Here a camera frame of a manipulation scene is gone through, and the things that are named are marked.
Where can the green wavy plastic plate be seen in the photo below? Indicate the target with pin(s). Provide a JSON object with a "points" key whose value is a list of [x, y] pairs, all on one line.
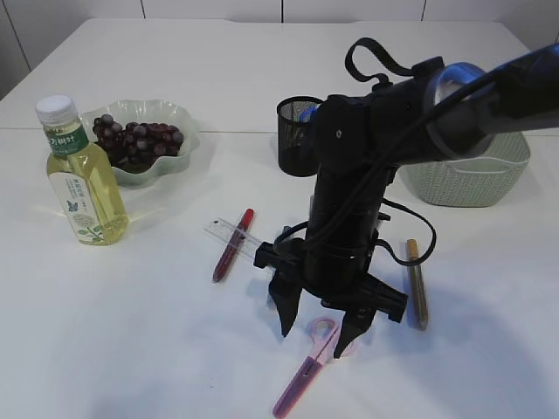
{"points": [[147, 111]]}

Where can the black mesh pen holder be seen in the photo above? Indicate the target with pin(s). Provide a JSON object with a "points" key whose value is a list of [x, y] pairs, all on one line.
{"points": [[295, 150]]}

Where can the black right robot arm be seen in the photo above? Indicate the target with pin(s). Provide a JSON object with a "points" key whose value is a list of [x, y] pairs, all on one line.
{"points": [[428, 112]]}

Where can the red glitter pen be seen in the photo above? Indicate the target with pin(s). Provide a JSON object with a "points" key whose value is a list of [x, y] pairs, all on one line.
{"points": [[232, 248]]}

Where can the yellow tea bottle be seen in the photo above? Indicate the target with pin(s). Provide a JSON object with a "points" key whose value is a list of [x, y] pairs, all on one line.
{"points": [[81, 175]]}

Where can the blue small scissors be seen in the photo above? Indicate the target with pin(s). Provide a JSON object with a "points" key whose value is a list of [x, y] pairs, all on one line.
{"points": [[308, 114]]}

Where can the clear plastic ruler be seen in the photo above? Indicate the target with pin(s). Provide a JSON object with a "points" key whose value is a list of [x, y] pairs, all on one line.
{"points": [[245, 243]]}

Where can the pink purple scissors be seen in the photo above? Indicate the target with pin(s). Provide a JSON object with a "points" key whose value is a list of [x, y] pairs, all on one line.
{"points": [[324, 333]]}

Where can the gold glitter pen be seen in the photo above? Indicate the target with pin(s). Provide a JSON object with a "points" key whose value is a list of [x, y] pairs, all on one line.
{"points": [[417, 285]]}

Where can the artificial red grape bunch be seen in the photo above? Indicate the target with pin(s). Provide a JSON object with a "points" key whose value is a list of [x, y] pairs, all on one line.
{"points": [[136, 147]]}

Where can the green plastic woven basket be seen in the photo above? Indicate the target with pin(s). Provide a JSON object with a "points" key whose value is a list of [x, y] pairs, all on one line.
{"points": [[471, 183]]}

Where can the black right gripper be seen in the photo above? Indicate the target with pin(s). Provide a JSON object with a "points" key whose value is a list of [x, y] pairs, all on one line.
{"points": [[360, 298]]}

